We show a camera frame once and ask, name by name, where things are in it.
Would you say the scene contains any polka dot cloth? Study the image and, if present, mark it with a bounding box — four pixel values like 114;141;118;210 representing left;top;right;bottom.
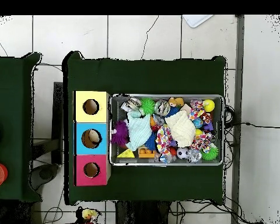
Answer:
155;124;173;156

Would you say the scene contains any mint knitted cloth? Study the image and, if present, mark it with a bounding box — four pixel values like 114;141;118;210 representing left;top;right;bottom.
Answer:
125;111;153;152

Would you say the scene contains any cream knitted cloth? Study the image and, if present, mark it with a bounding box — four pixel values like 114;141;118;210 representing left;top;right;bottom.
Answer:
164;110;197;148

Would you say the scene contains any black upright panel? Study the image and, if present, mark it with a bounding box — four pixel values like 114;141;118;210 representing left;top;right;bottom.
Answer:
51;81;64;165

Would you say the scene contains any green spiky rubber ball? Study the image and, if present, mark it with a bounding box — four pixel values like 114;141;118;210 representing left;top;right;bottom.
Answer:
139;97;156;115
200;143;219;162

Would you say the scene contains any brown teddy plush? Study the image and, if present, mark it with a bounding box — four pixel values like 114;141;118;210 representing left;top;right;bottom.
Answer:
167;97;185;108

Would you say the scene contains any purple spiky toy creature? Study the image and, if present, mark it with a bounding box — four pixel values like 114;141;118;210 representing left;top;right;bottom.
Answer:
110;120;130;146

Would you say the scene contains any crushed silver drink can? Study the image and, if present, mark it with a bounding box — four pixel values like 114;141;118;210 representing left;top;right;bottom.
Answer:
124;97;142;111
153;99;171;117

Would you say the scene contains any dark green tablecloth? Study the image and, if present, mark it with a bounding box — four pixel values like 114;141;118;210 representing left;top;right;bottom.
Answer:
0;52;43;202
62;51;226;206

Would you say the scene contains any shallow wire mesh bin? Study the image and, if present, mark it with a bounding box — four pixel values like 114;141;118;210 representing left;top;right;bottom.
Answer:
108;94;225;167

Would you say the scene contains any grey rounded base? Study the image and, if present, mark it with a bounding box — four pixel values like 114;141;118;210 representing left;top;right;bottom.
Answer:
29;163;60;191

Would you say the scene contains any black cable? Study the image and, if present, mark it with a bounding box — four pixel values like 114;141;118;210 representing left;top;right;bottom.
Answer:
223;121;280;130

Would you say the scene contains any yellow duck plush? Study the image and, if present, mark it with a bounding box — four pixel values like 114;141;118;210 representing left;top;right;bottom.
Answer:
82;208;98;220

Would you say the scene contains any yellow ball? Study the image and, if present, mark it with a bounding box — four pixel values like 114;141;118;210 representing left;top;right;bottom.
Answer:
202;99;216;113

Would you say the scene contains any wooden box with three holes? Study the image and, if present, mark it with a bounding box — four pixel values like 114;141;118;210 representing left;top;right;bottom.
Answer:
73;90;111;187

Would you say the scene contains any white tray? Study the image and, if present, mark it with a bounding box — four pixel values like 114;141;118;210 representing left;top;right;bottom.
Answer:
182;15;214;29

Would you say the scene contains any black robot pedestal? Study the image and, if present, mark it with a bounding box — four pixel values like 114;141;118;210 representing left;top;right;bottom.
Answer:
115;200;171;224

